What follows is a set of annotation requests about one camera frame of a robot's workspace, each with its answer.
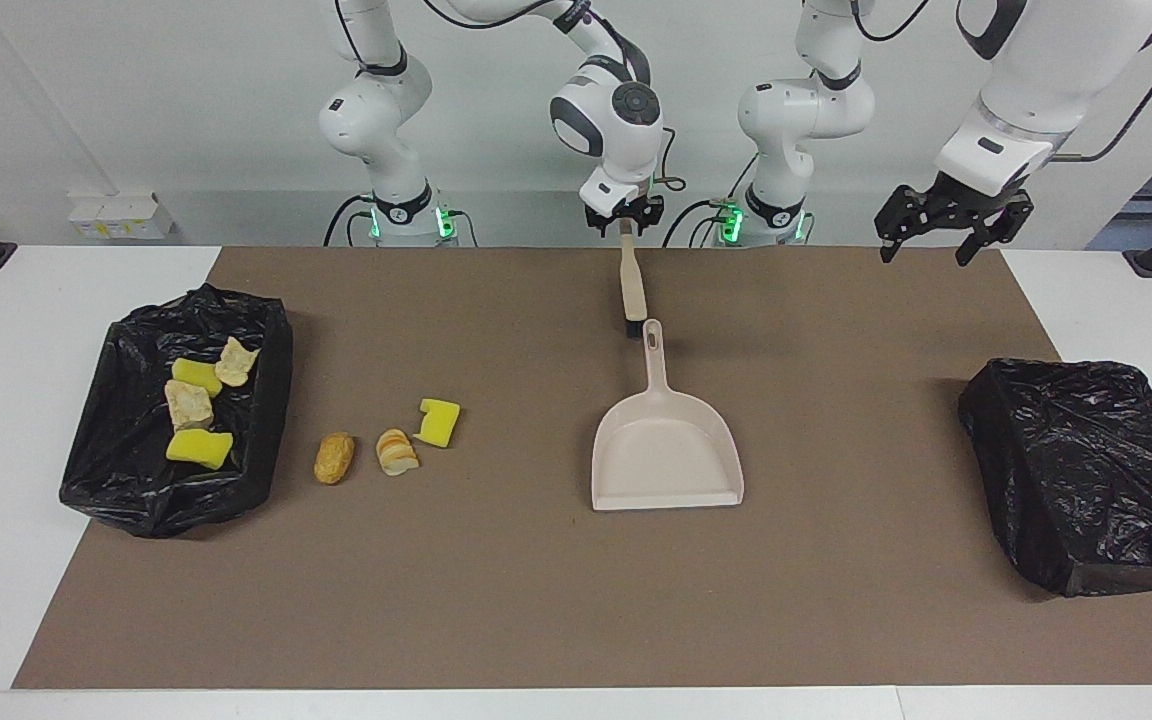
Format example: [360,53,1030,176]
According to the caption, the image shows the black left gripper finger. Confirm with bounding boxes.
[876,192,922,263]
[956,218,1005,268]

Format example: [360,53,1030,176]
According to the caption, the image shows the beige hand brush black bristles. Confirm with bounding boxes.
[618,222,649,339]

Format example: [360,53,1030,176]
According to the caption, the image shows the beige plastic dustpan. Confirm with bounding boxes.
[591,319,745,512]

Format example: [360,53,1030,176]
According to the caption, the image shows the yellow sponge piece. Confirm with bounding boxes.
[412,398,462,448]
[171,358,224,397]
[165,428,235,471]

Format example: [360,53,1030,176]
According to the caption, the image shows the orange striped bread roll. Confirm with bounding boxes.
[213,336,261,388]
[376,428,420,478]

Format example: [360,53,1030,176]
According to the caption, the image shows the brown oval bun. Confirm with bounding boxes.
[313,431,356,486]

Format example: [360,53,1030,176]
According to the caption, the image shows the pale striped bread roll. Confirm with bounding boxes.
[164,379,215,431]

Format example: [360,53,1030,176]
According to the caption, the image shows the black bag lined bin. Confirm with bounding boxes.
[58,282,295,540]
[957,358,1152,599]

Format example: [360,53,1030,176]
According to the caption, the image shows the brown paper table mat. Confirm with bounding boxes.
[11,246,1152,691]

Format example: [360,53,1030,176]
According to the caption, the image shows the black base cable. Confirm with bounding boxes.
[323,193,377,248]
[669,198,727,247]

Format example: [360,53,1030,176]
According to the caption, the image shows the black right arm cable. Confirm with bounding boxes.
[651,125,687,193]

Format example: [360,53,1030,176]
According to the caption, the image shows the white wall box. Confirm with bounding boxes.
[68,192,178,240]

